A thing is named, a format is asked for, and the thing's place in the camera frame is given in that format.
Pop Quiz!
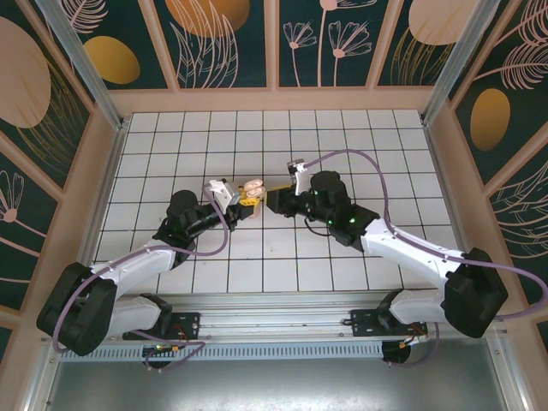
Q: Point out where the pink earbud charging case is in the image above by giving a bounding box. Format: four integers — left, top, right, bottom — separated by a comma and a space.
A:
239, 178, 266, 196

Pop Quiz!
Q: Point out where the grey metal sheet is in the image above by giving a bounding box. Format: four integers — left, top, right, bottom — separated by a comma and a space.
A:
25, 359, 527, 411

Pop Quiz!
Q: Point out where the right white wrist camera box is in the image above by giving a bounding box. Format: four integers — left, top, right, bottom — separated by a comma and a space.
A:
285, 158, 310, 196

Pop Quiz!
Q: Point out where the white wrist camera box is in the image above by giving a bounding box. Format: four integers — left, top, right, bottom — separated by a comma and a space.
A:
204, 178, 241, 211
285, 158, 310, 196

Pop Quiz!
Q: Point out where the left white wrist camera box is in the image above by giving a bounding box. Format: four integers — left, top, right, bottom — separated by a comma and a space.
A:
204, 178, 241, 211

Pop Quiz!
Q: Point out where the thin black wire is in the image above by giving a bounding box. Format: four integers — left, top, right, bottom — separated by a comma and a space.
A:
304, 217, 331, 237

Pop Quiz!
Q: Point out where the aluminium table side rail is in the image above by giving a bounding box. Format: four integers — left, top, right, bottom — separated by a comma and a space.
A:
63, 122, 129, 310
423, 122, 485, 301

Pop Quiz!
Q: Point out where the aluminium mounting rail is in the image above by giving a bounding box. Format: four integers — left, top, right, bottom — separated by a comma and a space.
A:
40, 293, 509, 343

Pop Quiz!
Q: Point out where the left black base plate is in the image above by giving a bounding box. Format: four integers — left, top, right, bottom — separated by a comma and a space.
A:
122, 312, 202, 342

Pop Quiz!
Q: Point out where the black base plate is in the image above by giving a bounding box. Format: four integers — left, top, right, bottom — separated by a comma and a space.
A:
349, 308, 429, 337
122, 312, 202, 342

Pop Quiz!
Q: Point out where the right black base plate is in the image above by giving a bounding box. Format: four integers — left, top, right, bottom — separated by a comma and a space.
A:
349, 308, 429, 337

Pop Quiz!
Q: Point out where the perforated grey cable tray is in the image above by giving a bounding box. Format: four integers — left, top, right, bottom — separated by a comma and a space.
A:
57, 341, 386, 361

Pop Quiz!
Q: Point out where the aluminium corner post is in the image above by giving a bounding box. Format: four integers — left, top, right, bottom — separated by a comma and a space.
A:
420, 0, 503, 126
36, 0, 131, 132

